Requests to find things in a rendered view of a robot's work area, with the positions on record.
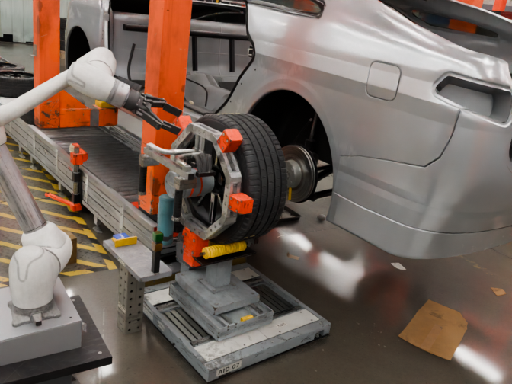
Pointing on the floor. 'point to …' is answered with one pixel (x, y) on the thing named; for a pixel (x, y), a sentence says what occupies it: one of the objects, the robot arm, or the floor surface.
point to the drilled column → (129, 302)
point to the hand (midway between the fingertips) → (177, 121)
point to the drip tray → (289, 215)
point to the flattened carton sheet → (436, 330)
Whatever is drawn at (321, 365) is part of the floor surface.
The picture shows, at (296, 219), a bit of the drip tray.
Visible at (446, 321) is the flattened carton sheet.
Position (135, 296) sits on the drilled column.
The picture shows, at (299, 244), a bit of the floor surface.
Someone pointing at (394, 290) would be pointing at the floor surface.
